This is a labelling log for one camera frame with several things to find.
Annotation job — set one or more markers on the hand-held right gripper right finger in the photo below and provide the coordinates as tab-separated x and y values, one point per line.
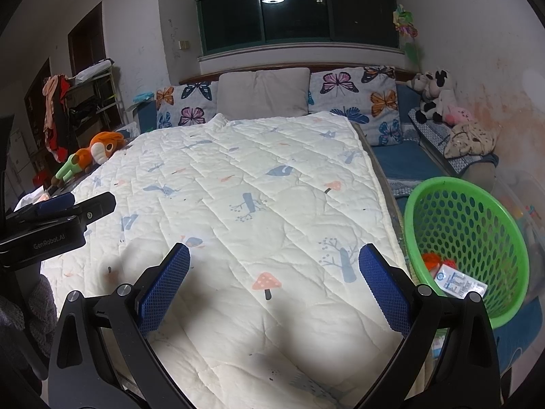
383	285

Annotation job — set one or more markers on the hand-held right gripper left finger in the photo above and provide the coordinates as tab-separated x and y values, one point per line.
170	281

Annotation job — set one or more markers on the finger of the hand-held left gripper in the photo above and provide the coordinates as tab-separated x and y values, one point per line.
98	204
55	202

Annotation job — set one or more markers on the red mesh bag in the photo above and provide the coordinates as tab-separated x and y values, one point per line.
430	262

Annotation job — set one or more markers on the green plastic basket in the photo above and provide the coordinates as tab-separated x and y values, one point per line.
412	238

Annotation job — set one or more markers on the small white carton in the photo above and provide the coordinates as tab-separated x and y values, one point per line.
455	281

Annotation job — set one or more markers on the person's left forearm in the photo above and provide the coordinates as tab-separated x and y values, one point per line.
40	306

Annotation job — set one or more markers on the orange plush toy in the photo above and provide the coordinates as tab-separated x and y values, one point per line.
102	145

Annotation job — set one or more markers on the hanging red pink clothes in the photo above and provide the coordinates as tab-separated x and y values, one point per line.
55	115

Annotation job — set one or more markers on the metal shelf rack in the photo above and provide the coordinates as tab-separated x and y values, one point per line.
89	98

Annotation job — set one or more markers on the teal cloth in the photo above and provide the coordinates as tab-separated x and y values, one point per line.
142	96

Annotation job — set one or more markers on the blue side mattress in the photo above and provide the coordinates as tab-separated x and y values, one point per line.
404	157

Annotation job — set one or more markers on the white quilted printed blanket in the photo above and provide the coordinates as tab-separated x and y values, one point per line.
255	179

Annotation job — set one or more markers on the butterfly print pillow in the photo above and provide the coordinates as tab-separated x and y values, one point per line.
353	93
191	102

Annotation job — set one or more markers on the blue patterned cushion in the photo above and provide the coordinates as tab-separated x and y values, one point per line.
430	136

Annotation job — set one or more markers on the wooden headboard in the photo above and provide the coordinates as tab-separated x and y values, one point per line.
198	77

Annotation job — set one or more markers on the clear plastic storage bin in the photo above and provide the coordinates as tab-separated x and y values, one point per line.
523	204

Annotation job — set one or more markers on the dark wooden door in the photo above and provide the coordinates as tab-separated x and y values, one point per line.
87	38

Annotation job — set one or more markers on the beige spotted cloth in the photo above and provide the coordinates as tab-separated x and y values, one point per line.
472	140

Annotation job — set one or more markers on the pink plush toy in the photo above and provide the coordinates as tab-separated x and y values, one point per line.
460	115

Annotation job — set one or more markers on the black white cow plush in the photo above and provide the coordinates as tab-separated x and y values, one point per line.
438	98

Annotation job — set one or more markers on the grey pillow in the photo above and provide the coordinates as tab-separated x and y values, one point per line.
264	93

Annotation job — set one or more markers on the grey white plush toy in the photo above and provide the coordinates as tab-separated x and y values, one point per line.
419	82

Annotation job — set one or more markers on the dark window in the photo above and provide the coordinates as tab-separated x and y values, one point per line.
298	21

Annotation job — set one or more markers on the wall socket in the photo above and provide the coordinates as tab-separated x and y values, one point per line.
184	45

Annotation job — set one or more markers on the colourful flower wall decoration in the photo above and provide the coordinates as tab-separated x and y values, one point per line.
406	30

